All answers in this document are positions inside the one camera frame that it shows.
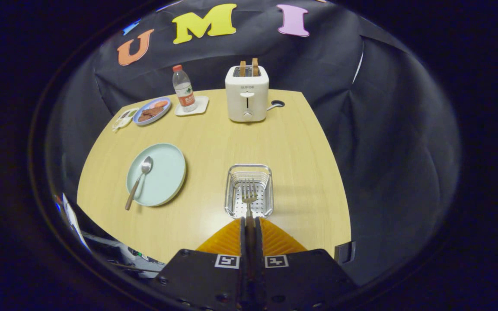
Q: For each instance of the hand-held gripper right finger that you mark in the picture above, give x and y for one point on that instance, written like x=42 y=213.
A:
x=301 y=276

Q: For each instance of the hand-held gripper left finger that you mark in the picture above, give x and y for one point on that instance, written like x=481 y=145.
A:
x=201 y=276

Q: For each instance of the light green plate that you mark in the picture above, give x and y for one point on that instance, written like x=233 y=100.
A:
x=164 y=177

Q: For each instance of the black backdrop cloth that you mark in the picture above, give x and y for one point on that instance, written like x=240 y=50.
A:
x=370 y=151

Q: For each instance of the brown meat slices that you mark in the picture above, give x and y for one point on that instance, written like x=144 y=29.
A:
x=149 y=114

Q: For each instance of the white square coaster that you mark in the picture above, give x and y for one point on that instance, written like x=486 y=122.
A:
x=202 y=106

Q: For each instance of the white divided sauce dish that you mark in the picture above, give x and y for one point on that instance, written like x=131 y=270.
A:
x=123 y=120

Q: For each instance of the blue plate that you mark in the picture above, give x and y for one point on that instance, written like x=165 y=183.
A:
x=166 y=103

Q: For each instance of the orange sausage piece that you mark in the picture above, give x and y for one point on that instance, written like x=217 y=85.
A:
x=159 y=103

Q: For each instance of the white toaster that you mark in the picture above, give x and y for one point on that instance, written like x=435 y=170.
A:
x=247 y=99

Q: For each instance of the clear water bottle red cap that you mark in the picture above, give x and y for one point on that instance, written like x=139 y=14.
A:
x=184 y=93

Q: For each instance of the black table edge bracket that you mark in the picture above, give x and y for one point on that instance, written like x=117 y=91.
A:
x=344 y=252

